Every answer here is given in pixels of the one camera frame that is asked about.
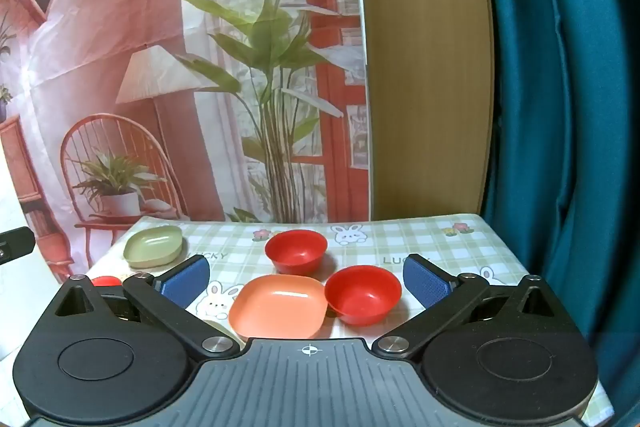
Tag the teal curtain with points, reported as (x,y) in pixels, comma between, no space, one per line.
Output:
(575,107)

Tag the orange square plate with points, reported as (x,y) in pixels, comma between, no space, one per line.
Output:
(277,307)

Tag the green checked rabbit tablecloth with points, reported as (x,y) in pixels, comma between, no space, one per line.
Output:
(450,252)

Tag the wooden panel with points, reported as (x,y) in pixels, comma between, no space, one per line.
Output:
(425,57)

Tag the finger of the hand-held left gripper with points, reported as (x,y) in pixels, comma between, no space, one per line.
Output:
(17,241)

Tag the printed wall cloth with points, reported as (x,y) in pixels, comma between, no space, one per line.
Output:
(150,7)

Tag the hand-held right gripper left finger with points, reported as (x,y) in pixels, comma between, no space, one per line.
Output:
(185,283)

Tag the red bowl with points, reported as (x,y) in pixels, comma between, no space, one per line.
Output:
(104,281)
(362,294)
(296,249)

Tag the green oval plate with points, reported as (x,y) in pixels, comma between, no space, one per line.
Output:
(152,246)

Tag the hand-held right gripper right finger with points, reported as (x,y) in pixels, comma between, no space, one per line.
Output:
(425,283)

